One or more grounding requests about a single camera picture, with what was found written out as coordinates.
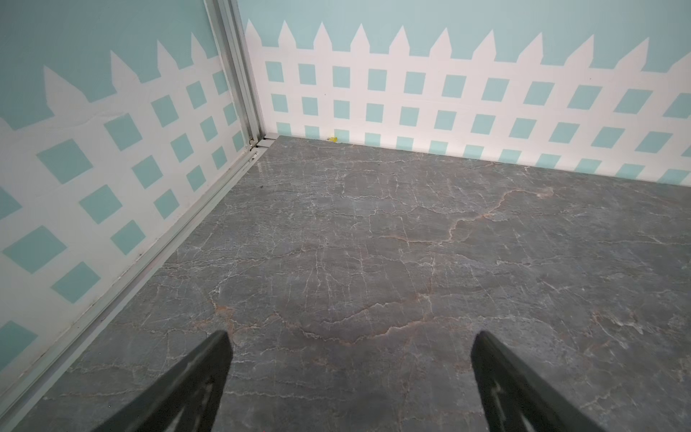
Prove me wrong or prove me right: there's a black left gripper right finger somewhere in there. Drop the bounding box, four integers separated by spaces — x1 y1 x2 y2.
471 330 602 431

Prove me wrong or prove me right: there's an aluminium frame profile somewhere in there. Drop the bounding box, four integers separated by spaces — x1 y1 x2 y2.
1 1 264 431

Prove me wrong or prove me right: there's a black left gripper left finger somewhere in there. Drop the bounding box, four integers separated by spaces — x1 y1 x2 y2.
96 330 233 431

